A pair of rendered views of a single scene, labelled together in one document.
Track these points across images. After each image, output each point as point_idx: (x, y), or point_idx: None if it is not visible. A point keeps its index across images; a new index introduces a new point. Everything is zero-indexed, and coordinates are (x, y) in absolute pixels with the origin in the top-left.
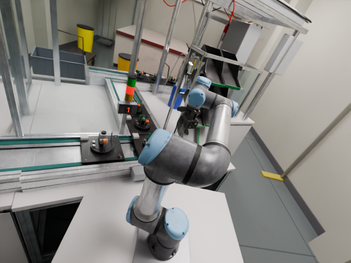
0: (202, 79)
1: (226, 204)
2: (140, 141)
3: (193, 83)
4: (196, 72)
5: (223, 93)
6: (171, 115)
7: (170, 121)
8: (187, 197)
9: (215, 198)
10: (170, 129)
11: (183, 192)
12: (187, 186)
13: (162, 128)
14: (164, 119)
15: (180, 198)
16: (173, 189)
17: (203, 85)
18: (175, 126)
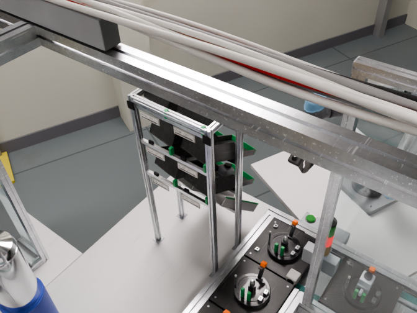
0: (325, 97)
1: (265, 159)
2: (294, 264)
3: (242, 148)
4: (218, 144)
5: (176, 127)
6: (105, 308)
7: (138, 293)
8: (297, 192)
9: (268, 169)
10: (171, 277)
11: (295, 198)
12: (283, 199)
13: (183, 290)
14: (144, 306)
15: (306, 197)
16: (303, 208)
17: (304, 107)
18: (150, 274)
